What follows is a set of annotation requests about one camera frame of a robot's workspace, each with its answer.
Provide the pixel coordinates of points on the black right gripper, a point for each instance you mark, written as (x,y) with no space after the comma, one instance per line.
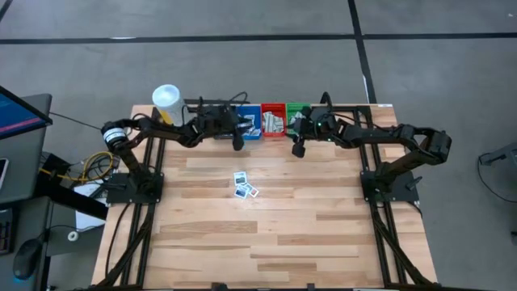
(323,135)

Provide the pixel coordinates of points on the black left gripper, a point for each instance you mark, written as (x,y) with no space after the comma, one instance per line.
(218,129)

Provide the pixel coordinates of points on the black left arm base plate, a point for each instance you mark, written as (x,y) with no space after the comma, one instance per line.
(117,196)

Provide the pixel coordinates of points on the black frame hook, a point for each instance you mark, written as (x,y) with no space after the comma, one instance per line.
(325,94)

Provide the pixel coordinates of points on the white tape roll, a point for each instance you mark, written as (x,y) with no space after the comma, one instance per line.
(69,236)

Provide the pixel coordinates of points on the black desk support beam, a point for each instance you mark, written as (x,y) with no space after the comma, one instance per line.
(72,200)

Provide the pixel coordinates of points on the black aluminium table frame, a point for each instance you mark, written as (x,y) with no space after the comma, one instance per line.
(355,108)

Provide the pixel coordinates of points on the white wipes canister yellow label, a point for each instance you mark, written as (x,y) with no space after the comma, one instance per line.
(167,99)

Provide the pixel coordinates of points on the white paper sheet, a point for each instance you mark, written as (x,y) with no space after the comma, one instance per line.
(89,221)

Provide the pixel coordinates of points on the green plastic basket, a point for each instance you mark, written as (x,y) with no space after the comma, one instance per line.
(292,106)

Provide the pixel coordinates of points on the grey side desk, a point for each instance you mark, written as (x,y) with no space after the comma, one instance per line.
(24,169)

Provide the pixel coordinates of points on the black aluminium frame strut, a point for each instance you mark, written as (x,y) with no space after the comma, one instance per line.
(398,250)
(127,250)

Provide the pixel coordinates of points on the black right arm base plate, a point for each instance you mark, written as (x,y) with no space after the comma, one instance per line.
(406,194)

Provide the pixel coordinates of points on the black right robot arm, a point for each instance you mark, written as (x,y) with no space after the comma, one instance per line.
(387,135)

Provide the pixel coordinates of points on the black frame crossbar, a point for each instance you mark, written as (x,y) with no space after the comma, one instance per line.
(194,101)

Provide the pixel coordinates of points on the white table corner label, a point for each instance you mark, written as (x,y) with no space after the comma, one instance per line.
(385,105)

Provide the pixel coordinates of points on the grey stand foot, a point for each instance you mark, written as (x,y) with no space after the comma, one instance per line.
(501,155)

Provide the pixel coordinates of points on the black keyboard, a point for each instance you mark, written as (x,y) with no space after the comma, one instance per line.
(6,232)

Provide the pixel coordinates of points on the black power box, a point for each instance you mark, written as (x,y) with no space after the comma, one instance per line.
(54,163)

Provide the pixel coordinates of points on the black computer mouse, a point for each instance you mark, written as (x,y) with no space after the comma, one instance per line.
(27,258)

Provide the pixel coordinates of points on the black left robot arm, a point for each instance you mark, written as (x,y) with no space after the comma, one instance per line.
(133,161)

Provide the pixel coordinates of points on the orange print ointment packet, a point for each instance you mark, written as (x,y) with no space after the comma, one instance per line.
(253,192)
(280,124)

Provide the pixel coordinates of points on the red plastic basket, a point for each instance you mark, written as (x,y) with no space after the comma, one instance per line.
(278,108)

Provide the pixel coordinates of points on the green print packet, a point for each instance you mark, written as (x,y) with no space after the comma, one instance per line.
(266,122)
(273,123)

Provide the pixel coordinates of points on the tilted monitor blue screen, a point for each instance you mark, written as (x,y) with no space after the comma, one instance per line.
(16,115)

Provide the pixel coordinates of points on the black table edge clamp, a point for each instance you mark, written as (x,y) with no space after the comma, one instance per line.
(310,288)
(218,288)

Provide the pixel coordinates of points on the blue plastic basket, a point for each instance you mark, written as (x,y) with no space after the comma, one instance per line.
(255,110)

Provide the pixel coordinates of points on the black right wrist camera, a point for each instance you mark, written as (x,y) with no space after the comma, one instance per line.
(321,122)

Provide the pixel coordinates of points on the white-edged smartphone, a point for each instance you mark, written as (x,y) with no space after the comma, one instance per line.
(2,174)

